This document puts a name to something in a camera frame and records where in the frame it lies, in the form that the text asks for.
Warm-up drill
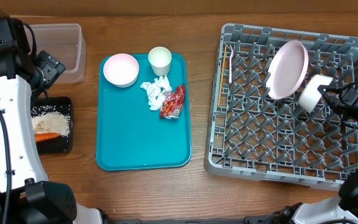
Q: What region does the teal serving tray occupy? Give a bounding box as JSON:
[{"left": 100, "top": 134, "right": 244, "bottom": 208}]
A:
[{"left": 96, "top": 54, "right": 192, "bottom": 171}]

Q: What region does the white round plate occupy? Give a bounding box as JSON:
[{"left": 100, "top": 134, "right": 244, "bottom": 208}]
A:
[{"left": 266, "top": 40, "right": 308, "bottom": 100}]

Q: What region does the crumpled white napkin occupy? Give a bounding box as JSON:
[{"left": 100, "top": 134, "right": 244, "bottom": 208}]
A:
[{"left": 140, "top": 75, "right": 172, "bottom": 111}]

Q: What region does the red snack wrapper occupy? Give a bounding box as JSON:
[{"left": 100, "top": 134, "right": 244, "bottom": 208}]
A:
[{"left": 160, "top": 85, "right": 186, "bottom": 119}]

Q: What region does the wooden chopstick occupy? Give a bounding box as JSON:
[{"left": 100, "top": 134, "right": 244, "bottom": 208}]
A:
[{"left": 218, "top": 44, "right": 227, "bottom": 106}]

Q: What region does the white bowl with peanuts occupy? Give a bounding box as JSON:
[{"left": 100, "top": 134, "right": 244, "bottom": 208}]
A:
[{"left": 298, "top": 75, "right": 333, "bottom": 113}]

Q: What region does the peanuts and rice pile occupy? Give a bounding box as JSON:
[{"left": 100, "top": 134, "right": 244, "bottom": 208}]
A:
[{"left": 31, "top": 105, "right": 71, "bottom": 137}]

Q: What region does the white bowl with scraps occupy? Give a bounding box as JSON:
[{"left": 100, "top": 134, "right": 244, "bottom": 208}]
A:
[{"left": 103, "top": 54, "right": 139, "bottom": 88}]

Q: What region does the black plastic tray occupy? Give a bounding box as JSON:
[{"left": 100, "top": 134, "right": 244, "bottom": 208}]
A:
[{"left": 31, "top": 96, "right": 74, "bottom": 154}]

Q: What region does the clear plastic bin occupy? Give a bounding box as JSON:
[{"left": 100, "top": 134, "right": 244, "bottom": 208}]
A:
[{"left": 0, "top": 23, "right": 87, "bottom": 85}]

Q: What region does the orange carrot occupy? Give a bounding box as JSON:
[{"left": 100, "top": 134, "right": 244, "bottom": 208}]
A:
[{"left": 35, "top": 133, "right": 60, "bottom": 142}]

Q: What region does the grey dishwasher rack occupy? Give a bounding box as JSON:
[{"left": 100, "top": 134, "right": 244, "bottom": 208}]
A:
[{"left": 204, "top": 24, "right": 358, "bottom": 191}]

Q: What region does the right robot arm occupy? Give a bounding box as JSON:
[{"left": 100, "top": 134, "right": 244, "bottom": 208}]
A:
[{"left": 262, "top": 81, "right": 358, "bottom": 223}]

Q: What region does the white paper cup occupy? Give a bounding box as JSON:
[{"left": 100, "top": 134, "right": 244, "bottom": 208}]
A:
[{"left": 148, "top": 47, "right": 172, "bottom": 76}]

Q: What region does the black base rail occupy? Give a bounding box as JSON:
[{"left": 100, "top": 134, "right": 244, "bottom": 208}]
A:
[{"left": 109, "top": 216, "right": 272, "bottom": 224}]

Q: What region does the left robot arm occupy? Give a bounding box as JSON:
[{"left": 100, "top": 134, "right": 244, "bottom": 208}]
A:
[{"left": 0, "top": 17, "right": 109, "bottom": 223}]

